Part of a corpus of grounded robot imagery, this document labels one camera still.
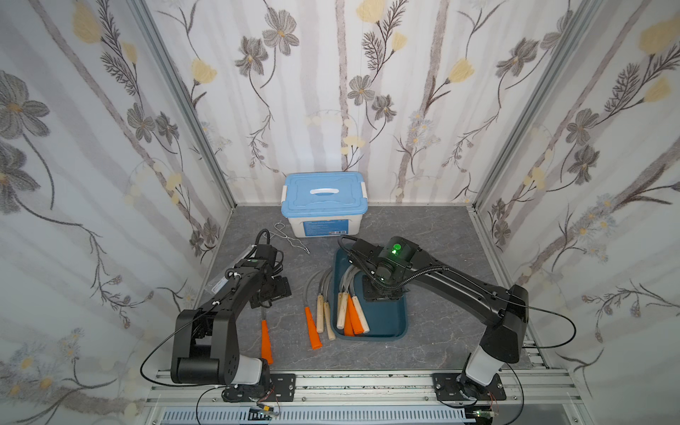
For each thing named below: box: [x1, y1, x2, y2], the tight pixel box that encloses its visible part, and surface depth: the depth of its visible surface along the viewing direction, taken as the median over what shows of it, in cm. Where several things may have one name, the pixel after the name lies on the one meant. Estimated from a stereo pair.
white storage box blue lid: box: [280, 170, 369, 239], surface depth 103 cm
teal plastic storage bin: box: [331, 247, 409, 341], surface depth 87 cm
